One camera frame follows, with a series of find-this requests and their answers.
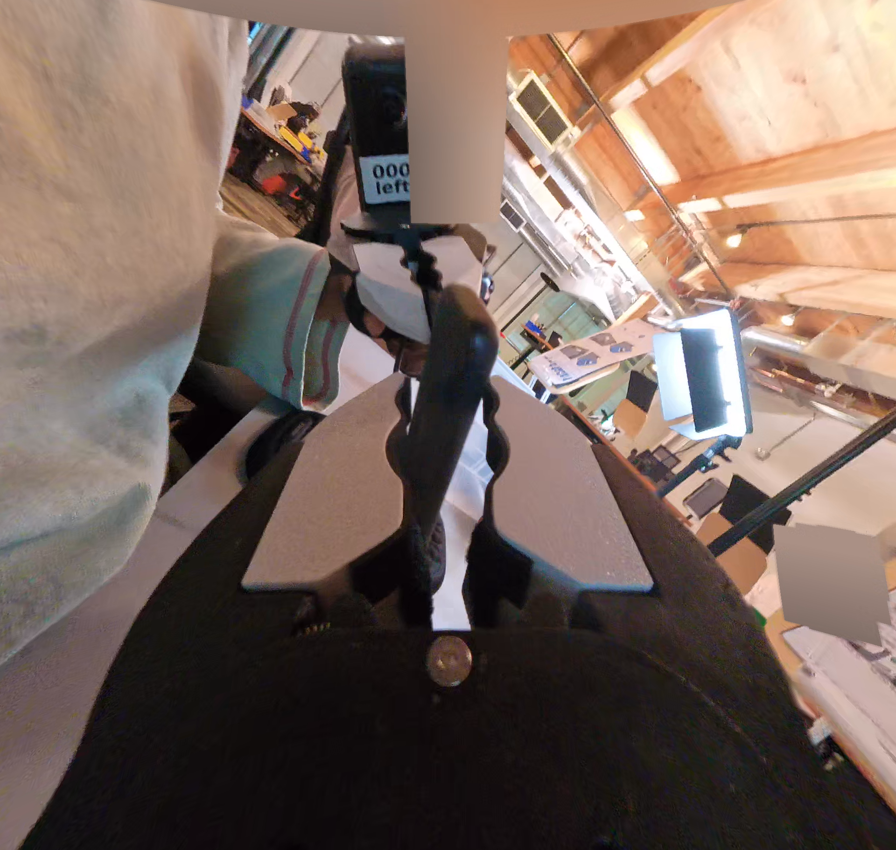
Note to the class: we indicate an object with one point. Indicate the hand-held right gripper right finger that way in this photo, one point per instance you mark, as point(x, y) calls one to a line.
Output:
point(560, 500)

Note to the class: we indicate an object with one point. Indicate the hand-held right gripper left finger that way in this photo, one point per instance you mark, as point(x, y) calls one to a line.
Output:
point(336, 500)

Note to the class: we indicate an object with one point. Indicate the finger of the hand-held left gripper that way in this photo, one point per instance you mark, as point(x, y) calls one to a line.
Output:
point(462, 262)
point(388, 287)

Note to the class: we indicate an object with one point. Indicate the black usb hub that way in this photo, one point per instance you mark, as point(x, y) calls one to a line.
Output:
point(448, 388)

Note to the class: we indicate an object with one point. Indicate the person's left forearm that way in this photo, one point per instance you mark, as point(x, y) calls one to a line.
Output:
point(266, 311)

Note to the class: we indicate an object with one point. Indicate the person's left hand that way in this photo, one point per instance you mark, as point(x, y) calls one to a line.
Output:
point(392, 350)

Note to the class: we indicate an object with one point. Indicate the cluttered work desk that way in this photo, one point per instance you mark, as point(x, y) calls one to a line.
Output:
point(269, 126)

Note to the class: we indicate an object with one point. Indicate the cardboard box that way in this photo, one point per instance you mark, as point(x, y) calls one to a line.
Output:
point(633, 420)
point(735, 556)

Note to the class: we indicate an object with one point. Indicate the printed instruction sheet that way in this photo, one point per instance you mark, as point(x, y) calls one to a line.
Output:
point(581, 360)

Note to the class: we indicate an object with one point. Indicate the black light stand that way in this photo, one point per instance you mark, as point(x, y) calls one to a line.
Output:
point(707, 458)

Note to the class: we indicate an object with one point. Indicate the white ceiling air vent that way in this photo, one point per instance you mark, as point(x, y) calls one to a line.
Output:
point(542, 108)

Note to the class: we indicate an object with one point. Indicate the studio light panel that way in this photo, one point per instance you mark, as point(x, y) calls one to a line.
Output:
point(703, 381)

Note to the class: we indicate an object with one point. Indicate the black tripod pole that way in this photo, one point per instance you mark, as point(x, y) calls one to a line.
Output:
point(805, 482)

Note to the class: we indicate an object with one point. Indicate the person's light clothing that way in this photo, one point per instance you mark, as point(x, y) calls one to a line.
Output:
point(91, 269)

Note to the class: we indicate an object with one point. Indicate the stack of white papers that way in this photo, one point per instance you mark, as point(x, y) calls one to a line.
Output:
point(847, 675)

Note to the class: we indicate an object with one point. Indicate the silver air duct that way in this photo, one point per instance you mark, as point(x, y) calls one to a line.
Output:
point(581, 199)

